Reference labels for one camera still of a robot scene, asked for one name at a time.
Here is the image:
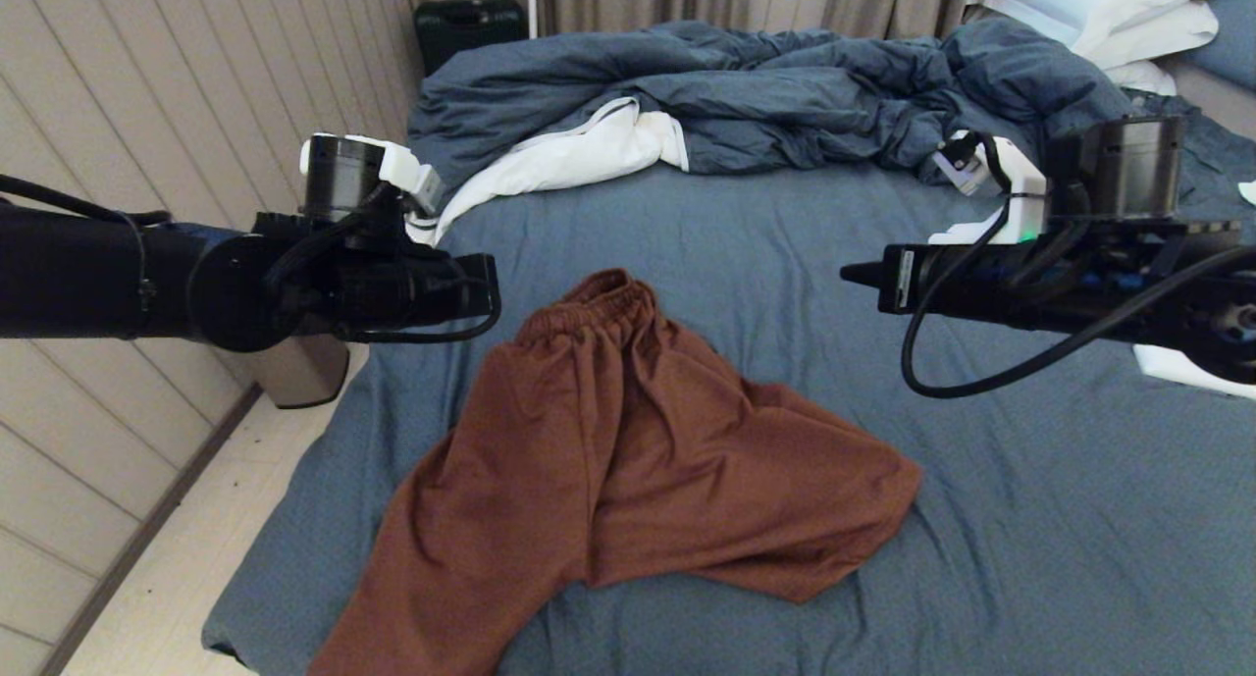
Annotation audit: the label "brown drawstring shorts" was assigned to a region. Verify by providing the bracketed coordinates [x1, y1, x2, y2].
[309, 269, 923, 676]

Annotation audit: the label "bronze trash bin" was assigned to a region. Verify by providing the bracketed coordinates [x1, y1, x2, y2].
[245, 335, 350, 409]

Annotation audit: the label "flat white rectangular object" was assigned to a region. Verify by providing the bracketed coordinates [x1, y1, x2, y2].
[1133, 345, 1256, 400]

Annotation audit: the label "crumpled blue duvet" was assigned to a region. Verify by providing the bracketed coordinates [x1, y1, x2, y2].
[404, 19, 1139, 201]

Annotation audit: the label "beige headboard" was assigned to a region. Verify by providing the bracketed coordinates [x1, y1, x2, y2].
[1156, 62, 1256, 145]

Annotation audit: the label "black suitcase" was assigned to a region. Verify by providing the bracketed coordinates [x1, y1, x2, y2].
[413, 1, 528, 78]

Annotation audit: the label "blue pillow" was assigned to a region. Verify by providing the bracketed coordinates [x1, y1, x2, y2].
[1179, 0, 1256, 96]

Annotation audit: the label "blue bed sheet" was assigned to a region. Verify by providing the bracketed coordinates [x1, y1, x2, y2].
[201, 95, 1256, 676]

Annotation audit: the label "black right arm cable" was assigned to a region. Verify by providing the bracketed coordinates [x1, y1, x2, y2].
[901, 131, 1256, 399]

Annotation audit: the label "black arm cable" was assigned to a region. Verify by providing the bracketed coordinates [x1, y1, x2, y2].
[0, 174, 501, 345]
[901, 131, 1256, 399]

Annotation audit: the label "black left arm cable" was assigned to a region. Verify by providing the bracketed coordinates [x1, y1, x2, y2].
[0, 174, 501, 345]

